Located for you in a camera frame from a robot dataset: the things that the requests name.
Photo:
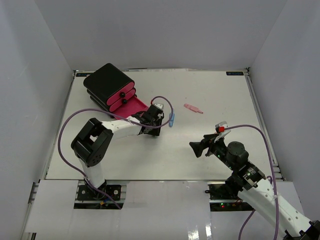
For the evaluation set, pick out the black drawer cabinet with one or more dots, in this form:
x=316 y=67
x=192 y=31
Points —
x=104 y=82

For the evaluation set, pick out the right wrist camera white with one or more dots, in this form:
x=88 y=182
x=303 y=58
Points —
x=221 y=130

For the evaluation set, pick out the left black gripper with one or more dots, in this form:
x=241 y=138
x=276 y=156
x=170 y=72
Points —
x=155 y=133

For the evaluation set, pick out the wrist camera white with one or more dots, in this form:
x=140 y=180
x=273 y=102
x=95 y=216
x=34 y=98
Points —
x=158 y=105
x=221 y=130

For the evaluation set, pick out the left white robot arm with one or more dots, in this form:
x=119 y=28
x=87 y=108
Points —
x=93 y=140

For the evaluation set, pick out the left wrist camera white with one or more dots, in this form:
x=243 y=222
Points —
x=158 y=105

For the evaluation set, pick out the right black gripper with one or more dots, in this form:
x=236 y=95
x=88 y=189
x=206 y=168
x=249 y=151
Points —
x=198 y=147

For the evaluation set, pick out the blue translucent highlighter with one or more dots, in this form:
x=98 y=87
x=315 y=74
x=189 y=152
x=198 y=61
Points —
x=171 y=120

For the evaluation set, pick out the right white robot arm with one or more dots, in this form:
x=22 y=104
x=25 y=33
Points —
x=248 y=183

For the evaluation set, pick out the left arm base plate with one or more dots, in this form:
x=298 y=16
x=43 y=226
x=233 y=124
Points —
x=86 y=193

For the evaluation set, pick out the pink translucent highlighter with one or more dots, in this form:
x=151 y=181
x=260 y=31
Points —
x=193 y=108

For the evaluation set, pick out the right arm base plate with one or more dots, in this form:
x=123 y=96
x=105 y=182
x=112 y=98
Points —
x=225 y=190

